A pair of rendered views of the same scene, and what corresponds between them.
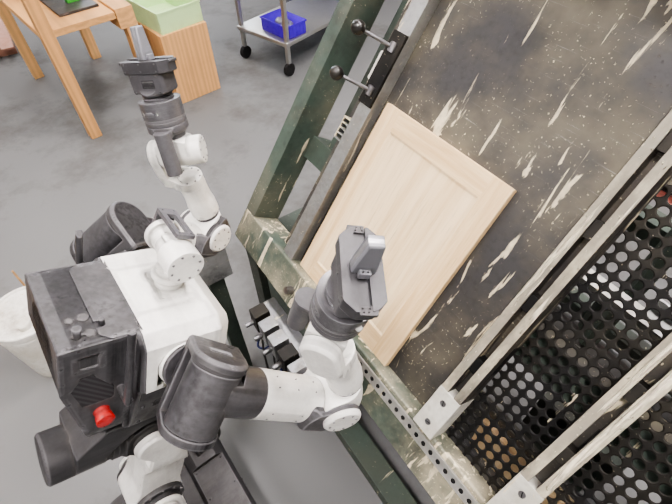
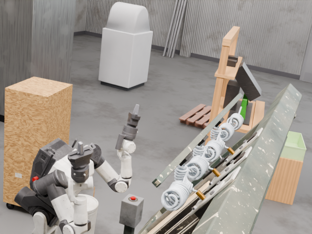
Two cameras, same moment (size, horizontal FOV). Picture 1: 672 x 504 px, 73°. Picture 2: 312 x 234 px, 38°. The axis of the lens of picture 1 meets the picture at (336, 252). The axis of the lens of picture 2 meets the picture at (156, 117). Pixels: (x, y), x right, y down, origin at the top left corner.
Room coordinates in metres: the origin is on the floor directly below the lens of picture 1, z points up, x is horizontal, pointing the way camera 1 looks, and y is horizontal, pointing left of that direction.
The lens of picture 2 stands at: (-0.54, -1.77, 2.47)
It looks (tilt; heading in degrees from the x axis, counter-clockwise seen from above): 19 degrees down; 53
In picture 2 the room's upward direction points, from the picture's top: 8 degrees clockwise
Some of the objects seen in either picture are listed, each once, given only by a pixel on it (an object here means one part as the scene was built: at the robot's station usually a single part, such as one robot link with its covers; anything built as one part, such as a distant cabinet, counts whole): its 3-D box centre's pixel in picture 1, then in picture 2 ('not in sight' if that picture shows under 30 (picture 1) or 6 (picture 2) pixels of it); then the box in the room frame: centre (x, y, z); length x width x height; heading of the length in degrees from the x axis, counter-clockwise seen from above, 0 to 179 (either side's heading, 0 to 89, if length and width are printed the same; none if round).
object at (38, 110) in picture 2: not in sight; (37, 147); (0.96, 2.09, 0.63); 0.50 x 0.42 x 1.25; 40
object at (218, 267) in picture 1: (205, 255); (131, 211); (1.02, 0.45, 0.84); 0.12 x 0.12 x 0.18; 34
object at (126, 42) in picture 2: not in sight; (127, 45); (4.22, 5.89, 0.82); 0.83 x 0.72 x 1.64; 29
